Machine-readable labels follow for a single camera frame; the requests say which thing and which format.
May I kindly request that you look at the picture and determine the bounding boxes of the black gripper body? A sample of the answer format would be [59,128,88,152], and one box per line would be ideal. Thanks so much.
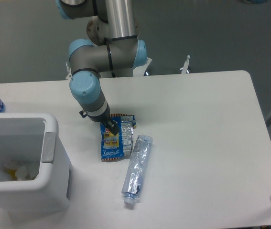
[79,107,111,123]

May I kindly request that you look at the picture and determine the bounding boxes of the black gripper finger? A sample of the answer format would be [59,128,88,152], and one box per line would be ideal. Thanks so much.
[101,119,120,135]

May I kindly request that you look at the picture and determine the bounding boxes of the blue snack wrapper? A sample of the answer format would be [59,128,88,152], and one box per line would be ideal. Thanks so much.
[100,113,136,162]

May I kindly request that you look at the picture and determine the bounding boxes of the crushed clear plastic bottle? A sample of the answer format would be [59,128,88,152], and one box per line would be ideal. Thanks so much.
[121,135,153,205]

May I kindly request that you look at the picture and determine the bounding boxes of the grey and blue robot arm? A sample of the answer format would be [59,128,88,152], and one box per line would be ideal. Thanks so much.
[56,0,148,135]

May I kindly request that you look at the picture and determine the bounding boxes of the white trash can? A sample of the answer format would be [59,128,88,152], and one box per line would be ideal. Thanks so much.
[0,113,72,212]

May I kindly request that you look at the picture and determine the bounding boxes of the crumpled white tissue trash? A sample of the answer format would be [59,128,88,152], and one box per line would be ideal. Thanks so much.
[3,160,40,181]

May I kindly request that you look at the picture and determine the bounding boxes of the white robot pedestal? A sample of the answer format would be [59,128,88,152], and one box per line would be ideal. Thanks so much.
[65,18,191,81]

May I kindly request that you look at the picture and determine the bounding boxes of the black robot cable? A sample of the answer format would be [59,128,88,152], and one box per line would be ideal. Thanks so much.
[103,37,117,78]

